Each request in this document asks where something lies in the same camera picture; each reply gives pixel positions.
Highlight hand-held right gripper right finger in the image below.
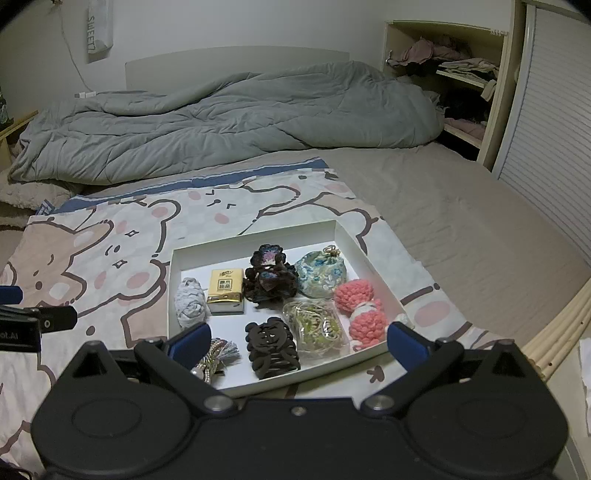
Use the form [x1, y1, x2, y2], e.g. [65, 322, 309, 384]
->
[360, 322, 532, 418]

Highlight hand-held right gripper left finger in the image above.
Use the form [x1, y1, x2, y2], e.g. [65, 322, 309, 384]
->
[69, 322, 236, 418]

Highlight beaded tassel hair tie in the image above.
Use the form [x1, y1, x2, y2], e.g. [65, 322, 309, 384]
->
[190, 337, 240, 385]

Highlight lavender crochet scrunchie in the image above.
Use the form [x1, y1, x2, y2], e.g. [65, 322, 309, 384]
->
[174, 277, 211, 328]

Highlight pink crochet doll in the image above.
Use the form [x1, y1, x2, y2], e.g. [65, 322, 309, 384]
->
[333, 279, 409, 354]

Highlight yellow tissue packet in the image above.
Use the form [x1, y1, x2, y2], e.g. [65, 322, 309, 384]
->
[206, 268, 245, 315]

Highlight brown hair claw clip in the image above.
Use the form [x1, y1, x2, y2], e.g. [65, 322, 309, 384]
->
[245, 316, 302, 380]

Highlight white cardboard box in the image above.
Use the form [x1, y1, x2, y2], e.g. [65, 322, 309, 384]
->
[167, 219, 409, 398]

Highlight clear bag of hair ties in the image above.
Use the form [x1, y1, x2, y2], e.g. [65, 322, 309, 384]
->
[283, 299, 349, 358]

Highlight dark crochet scrunchie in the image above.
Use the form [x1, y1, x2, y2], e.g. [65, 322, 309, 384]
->
[244, 244, 298, 304]

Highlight floral drawstring pouch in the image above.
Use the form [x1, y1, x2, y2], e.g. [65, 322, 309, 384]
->
[294, 246, 348, 298]

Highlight beige fluffy blanket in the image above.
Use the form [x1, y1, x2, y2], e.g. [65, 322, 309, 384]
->
[0, 178, 81, 227]

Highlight bear printed blanket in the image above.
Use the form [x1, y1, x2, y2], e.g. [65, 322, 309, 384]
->
[0, 157, 472, 480]

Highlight beige bed mattress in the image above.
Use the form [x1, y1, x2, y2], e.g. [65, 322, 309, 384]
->
[78, 143, 587, 347]

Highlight wooden bedside shelf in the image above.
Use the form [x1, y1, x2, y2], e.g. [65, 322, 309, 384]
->
[0, 111, 38, 171]

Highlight white paper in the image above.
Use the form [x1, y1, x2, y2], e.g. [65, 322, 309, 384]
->
[577, 337, 591, 439]

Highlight green glass bottle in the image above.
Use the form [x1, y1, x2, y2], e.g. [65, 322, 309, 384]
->
[0, 90, 14, 132]

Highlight grey duvet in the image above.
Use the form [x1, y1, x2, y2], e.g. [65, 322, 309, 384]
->
[9, 60, 444, 185]

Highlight dark clothes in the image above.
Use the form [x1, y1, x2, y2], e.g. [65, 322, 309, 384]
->
[438, 88, 488, 123]

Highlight cream shelf unit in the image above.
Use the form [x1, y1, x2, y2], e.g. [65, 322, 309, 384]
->
[383, 0, 527, 169]

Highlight white roller shutter door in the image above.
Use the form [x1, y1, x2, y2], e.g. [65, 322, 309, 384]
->
[492, 0, 591, 268]

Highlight white hanging bag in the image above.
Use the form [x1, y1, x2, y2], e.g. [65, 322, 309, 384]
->
[87, 0, 114, 63]

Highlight folded beige clothes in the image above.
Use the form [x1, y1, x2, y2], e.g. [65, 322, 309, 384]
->
[436, 58, 502, 84]

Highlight pink clothes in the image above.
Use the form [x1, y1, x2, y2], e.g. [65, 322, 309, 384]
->
[390, 37, 467, 68]

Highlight rattan bed frame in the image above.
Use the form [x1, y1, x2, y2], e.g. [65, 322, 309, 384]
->
[522, 277, 591, 384]

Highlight white cable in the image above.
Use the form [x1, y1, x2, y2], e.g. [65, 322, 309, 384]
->
[46, 0, 93, 95]

